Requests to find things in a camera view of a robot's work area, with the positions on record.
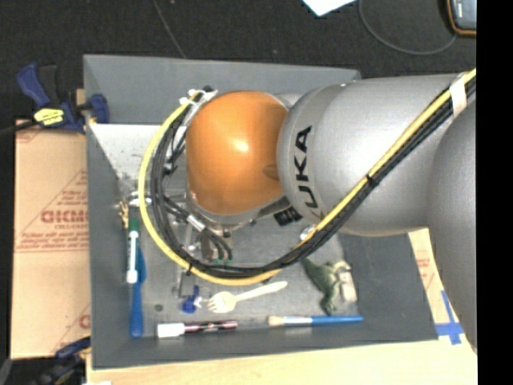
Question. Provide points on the white plastic fork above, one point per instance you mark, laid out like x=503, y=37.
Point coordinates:
x=224, y=300

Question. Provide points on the small blue and white object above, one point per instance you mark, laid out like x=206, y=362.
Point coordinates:
x=190, y=302

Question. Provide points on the green and white marker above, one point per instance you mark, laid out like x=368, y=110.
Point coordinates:
x=133, y=247

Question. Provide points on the dark marker with white cap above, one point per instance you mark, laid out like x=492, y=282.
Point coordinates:
x=208, y=327

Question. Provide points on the small tan object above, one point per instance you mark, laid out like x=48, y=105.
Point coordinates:
x=124, y=214

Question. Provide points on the green toy dinosaur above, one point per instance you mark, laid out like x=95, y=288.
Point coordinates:
x=328, y=285

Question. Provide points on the grey metal bin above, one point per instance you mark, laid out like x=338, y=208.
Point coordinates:
x=372, y=295

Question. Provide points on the brown cardboard board red print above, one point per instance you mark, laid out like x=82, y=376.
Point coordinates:
x=48, y=263

